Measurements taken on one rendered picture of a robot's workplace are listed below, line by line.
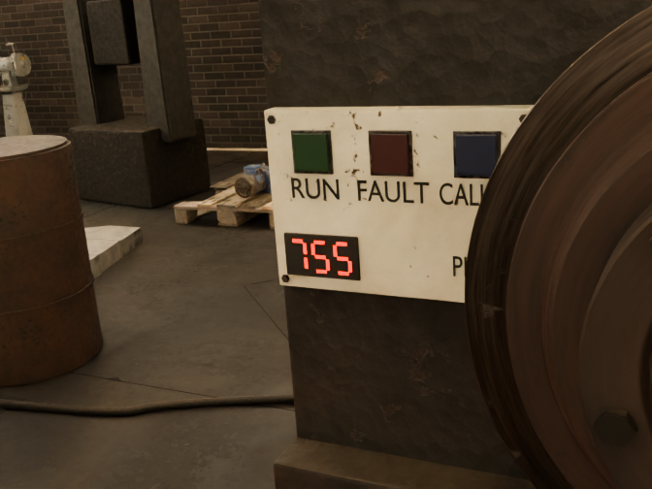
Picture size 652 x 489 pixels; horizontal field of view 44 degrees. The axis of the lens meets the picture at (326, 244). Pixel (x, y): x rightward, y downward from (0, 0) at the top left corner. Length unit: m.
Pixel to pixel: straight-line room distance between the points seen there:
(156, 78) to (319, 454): 5.07
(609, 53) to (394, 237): 0.30
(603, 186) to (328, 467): 0.47
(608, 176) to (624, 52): 0.08
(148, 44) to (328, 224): 5.11
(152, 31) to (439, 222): 5.14
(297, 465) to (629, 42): 0.55
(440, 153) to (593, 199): 0.23
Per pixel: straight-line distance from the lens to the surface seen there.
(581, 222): 0.54
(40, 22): 9.26
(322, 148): 0.77
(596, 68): 0.56
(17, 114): 9.14
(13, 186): 3.15
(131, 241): 4.95
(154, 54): 5.83
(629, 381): 0.52
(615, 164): 0.54
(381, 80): 0.76
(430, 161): 0.74
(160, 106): 5.86
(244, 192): 5.21
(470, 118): 0.72
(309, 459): 0.90
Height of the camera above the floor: 1.34
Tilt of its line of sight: 17 degrees down
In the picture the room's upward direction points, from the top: 4 degrees counter-clockwise
